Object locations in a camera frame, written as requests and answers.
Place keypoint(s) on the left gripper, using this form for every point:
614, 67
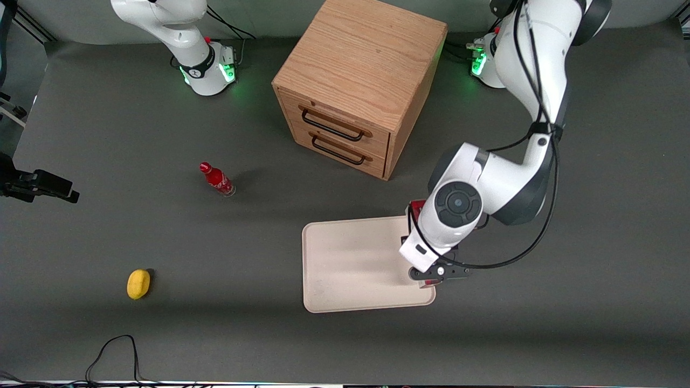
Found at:
404, 239

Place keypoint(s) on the red cookie box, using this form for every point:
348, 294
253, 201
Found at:
418, 207

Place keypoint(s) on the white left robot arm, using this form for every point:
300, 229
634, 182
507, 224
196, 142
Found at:
506, 183

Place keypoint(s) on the cream rectangular tray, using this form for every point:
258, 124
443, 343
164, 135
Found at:
350, 264

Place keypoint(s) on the wooden two-drawer cabinet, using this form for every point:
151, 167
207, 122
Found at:
361, 59

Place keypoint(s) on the red cola bottle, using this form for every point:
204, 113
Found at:
217, 179

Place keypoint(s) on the yellow lemon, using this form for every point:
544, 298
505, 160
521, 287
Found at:
138, 284

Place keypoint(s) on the white and black stand foot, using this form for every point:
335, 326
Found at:
12, 112

